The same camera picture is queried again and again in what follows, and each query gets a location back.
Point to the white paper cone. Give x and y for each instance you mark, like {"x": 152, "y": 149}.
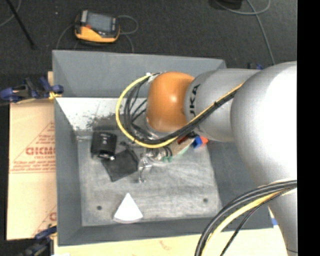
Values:
{"x": 128, "y": 210}

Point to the black box-shaped case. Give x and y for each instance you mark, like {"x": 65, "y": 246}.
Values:
{"x": 103, "y": 142}

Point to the dark grey cloth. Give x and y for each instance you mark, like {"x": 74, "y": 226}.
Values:
{"x": 122, "y": 165}

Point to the grey metal bin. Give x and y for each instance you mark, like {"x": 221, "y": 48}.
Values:
{"x": 162, "y": 195}

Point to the blue and orange small toy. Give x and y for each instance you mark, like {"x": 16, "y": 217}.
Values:
{"x": 198, "y": 142}

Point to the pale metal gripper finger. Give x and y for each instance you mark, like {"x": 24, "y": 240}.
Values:
{"x": 147, "y": 168}
{"x": 141, "y": 175}

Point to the brown cardboard board red print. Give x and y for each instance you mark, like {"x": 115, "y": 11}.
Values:
{"x": 30, "y": 180}

